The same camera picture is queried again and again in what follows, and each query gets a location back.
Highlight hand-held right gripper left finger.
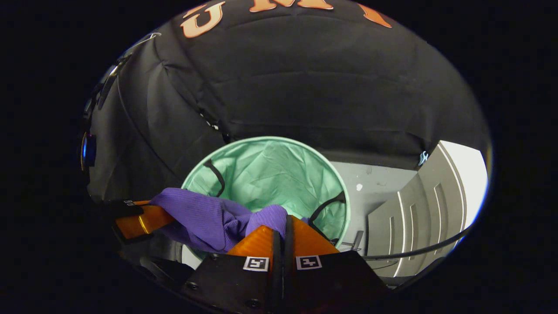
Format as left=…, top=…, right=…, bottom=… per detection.
left=181, top=225, right=284, bottom=314

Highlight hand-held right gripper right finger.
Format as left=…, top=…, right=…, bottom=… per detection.
left=283, top=215, right=388, bottom=314

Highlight purple corduroy jacket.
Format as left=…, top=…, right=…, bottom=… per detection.
left=149, top=188, right=310, bottom=254

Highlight green laundry hamper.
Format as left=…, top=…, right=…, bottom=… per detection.
left=181, top=136, right=351, bottom=262

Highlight grey panelled door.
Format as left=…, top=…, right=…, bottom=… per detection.
left=366, top=140, right=488, bottom=277

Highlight black backdrop cloth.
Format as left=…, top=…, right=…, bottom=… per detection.
left=87, top=0, right=491, bottom=205

